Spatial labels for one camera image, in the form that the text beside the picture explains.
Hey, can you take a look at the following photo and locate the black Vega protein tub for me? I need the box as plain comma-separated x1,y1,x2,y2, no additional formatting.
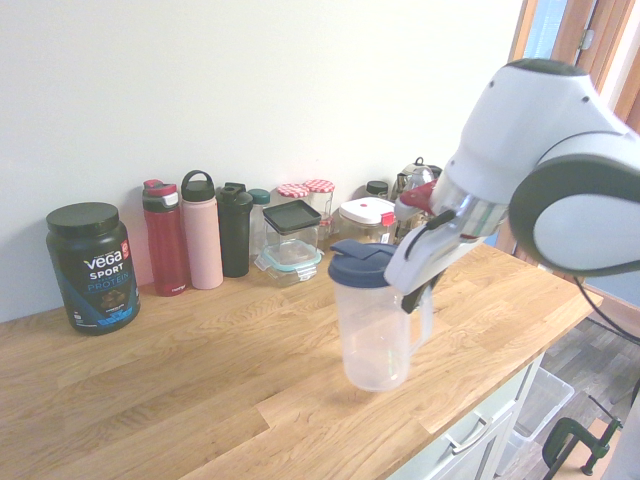
45,201,142,337

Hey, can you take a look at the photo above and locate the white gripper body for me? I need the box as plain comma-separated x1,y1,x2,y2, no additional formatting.
383,209,484,297

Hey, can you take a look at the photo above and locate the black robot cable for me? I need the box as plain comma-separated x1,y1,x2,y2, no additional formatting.
571,273,640,346

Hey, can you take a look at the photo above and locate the glass container with teal-clip lid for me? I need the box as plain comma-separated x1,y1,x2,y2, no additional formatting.
254,242,326,288

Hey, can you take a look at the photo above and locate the clear bottle with teal cap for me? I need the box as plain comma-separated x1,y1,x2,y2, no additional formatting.
247,188,272,261

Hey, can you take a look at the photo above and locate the pink insulated bottle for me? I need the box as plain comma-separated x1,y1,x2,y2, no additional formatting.
180,169,225,291

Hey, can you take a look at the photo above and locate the metal kettle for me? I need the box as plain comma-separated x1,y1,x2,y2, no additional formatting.
393,156,445,239

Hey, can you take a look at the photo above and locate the pale green cabinet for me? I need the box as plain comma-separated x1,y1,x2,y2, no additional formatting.
398,348,547,480

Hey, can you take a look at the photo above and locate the green metal clamp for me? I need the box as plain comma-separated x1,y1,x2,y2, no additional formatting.
541,393,625,480

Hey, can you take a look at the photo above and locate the black shaker bottle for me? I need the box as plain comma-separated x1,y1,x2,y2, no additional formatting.
215,182,255,279

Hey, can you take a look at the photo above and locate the container with white red-clip lid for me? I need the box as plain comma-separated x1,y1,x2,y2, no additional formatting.
337,196,397,247

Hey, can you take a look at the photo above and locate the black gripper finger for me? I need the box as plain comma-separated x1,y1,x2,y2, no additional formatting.
423,271,447,302
401,291,427,315

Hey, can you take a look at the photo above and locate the jar with red checked lid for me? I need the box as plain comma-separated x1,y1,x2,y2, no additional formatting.
303,178,336,242
276,183,310,207

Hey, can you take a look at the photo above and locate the clear canister with black lid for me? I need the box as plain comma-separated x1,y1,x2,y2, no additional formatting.
261,200,323,252

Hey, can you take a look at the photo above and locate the clear plastic storage bin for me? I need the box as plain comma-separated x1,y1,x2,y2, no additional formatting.
498,366,576,477

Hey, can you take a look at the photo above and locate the red wrist camera mount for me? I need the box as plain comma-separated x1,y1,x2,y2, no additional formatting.
398,180,442,208

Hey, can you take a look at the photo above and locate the metal drawer handle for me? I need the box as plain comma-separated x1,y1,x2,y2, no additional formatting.
442,409,497,456

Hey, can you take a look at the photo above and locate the red water bottle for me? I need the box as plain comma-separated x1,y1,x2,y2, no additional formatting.
141,179,191,298

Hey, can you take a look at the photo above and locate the wooden door frame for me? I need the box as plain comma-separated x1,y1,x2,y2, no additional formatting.
508,0,640,124

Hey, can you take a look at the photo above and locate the clear pitcher with blue lid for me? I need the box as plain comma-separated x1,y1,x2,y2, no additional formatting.
327,238,435,393

